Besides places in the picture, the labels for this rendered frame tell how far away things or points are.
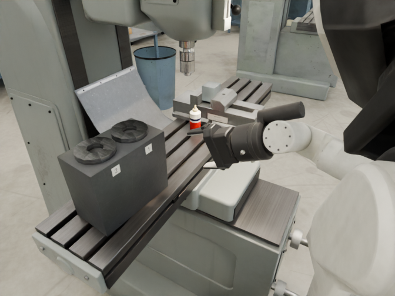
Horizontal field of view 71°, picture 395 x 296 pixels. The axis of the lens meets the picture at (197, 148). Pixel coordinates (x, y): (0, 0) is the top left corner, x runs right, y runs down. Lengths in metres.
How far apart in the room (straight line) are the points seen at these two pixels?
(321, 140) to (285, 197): 0.51
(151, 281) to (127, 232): 0.82
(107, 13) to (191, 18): 0.25
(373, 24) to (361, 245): 0.15
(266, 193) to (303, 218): 1.04
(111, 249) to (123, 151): 0.22
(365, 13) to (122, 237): 0.63
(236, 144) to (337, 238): 0.43
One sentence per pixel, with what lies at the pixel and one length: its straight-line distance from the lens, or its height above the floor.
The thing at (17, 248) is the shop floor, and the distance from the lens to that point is 2.16.
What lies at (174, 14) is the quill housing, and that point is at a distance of 0.78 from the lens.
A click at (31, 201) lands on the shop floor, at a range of 2.44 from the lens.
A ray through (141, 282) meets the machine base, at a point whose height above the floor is 0.20.
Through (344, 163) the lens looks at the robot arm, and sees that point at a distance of 0.56.
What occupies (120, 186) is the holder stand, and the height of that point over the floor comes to 1.07.
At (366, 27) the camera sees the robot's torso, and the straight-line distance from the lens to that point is 0.24.
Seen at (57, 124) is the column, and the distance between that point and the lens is 1.18.
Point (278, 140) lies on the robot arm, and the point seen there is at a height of 1.21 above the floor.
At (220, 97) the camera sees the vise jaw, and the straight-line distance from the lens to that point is 1.06.
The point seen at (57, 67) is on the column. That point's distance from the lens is 1.06.
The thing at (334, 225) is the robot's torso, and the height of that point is 1.34.
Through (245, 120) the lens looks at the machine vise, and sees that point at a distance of 1.02.
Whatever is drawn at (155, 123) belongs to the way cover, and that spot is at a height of 0.91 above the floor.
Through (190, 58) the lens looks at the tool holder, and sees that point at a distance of 0.88.
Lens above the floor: 1.51
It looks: 35 degrees down
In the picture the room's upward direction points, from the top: straight up
